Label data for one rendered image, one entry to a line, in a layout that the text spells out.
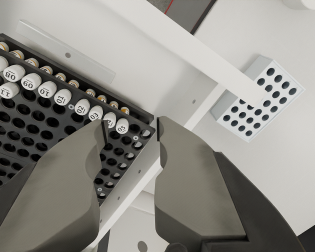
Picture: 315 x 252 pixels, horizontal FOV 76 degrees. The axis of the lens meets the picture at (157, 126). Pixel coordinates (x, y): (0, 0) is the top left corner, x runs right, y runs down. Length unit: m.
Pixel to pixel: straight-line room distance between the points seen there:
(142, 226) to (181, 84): 0.31
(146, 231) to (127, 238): 0.05
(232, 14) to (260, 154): 0.29
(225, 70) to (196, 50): 0.03
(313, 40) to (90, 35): 0.34
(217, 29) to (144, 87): 0.15
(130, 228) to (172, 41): 0.37
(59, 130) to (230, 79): 0.18
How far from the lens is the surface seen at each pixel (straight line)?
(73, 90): 0.21
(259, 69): 0.36
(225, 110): 0.35
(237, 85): 0.19
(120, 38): 0.26
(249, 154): 0.48
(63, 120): 0.23
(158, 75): 0.26
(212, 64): 0.17
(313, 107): 0.49
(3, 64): 0.22
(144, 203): 0.50
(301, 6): 0.37
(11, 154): 0.28
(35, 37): 0.27
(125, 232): 0.44
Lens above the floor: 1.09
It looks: 59 degrees down
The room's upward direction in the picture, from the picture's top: 172 degrees clockwise
